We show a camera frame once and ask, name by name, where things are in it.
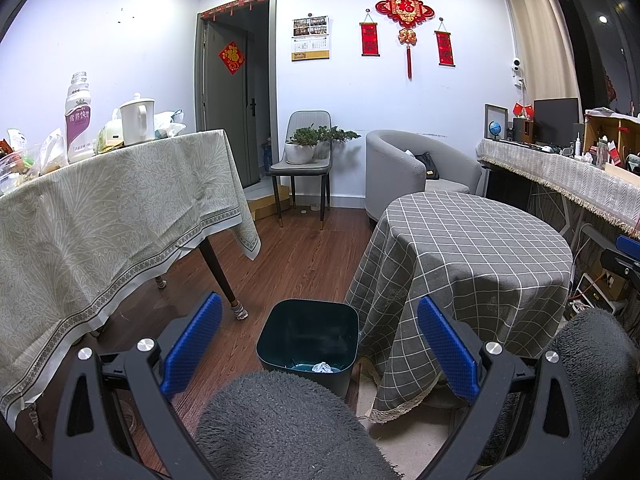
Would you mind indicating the dark green trash bin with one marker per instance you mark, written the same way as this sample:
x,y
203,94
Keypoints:
x,y
305,330

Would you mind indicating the person's leg grey fleece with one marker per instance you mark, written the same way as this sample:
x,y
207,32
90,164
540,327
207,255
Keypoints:
x,y
295,425
600,360

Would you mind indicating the purple label plastic bottle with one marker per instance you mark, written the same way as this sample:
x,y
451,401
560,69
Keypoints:
x,y
80,125

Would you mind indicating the red fringe door garland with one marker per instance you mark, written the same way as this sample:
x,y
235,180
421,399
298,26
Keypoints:
x,y
235,6

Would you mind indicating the white security camera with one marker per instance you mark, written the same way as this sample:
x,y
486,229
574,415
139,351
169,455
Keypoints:
x,y
517,67

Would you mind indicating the grey armchair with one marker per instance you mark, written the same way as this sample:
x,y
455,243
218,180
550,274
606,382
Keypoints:
x,y
395,170

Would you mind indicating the person's left leg grey fleece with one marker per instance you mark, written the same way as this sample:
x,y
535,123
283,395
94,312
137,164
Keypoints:
x,y
295,425

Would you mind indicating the grey dining chair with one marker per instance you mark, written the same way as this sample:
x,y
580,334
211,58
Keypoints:
x,y
307,119

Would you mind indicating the beige curtain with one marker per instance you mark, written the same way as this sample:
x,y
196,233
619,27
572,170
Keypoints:
x,y
540,50

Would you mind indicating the beige patterned tablecloth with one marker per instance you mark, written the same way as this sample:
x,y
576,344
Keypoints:
x,y
100,210

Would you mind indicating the small blue globe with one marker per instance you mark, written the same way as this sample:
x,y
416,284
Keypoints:
x,y
495,127

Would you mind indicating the small red flags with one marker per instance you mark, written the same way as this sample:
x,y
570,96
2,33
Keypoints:
x,y
522,109

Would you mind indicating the black handbag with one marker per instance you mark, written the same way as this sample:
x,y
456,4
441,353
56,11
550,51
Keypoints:
x,y
429,166

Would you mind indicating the person's right leg grey fleece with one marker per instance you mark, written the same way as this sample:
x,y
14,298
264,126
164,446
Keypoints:
x,y
600,360

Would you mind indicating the flat cardboard box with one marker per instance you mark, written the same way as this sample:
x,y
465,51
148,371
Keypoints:
x,y
265,205

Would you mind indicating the white kettle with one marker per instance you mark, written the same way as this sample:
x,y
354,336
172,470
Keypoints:
x,y
136,122

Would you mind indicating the side desk with fringed cloth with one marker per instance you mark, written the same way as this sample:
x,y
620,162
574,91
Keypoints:
x,y
560,175

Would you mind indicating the red knot wall ornament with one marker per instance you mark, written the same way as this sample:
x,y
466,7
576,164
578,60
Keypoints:
x,y
405,7

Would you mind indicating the dark wooden table leg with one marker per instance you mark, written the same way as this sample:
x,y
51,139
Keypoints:
x,y
217,270

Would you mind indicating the white glue bottle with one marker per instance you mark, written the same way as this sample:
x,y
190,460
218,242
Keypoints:
x,y
578,146

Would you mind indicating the wooden speaker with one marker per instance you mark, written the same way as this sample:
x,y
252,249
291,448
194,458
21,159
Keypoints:
x,y
523,130

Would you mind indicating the grey door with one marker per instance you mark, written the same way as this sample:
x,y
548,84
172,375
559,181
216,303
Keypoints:
x,y
230,120

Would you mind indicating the white plastic bag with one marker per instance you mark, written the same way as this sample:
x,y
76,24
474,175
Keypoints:
x,y
170,124

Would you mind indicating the round table with grey checked cloth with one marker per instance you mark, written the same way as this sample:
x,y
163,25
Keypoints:
x,y
465,250

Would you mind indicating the black monitor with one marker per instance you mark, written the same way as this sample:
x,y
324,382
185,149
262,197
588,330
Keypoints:
x,y
556,120

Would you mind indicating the red hanging scroll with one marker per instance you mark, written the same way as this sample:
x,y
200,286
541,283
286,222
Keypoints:
x,y
445,47
370,40

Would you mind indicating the white paper ball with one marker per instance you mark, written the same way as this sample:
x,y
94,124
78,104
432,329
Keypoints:
x,y
322,367

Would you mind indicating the red diamond door decoration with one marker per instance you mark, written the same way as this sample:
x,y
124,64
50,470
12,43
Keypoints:
x,y
232,57

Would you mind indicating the blue white floor vase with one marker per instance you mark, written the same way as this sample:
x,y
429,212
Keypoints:
x,y
266,157

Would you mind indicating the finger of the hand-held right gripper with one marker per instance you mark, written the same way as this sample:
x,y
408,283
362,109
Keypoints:
x,y
630,246
625,267

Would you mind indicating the clear plastic food bag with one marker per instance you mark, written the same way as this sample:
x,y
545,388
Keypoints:
x,y
52,152

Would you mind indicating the grey picture frame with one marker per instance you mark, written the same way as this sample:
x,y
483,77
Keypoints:
x,y
496,110

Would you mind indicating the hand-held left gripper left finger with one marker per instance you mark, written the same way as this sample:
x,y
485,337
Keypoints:
x,y
192,345

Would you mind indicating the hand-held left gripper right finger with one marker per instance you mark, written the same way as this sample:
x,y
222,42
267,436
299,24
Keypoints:
x,y
447,350

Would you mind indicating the wall calendar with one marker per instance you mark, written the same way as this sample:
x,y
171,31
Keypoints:
x,y
311,40

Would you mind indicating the striped table leg sock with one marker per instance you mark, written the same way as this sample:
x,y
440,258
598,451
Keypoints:
x,y
240,311

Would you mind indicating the potted green plant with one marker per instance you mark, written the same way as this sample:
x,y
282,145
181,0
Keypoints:
x,y
300,152

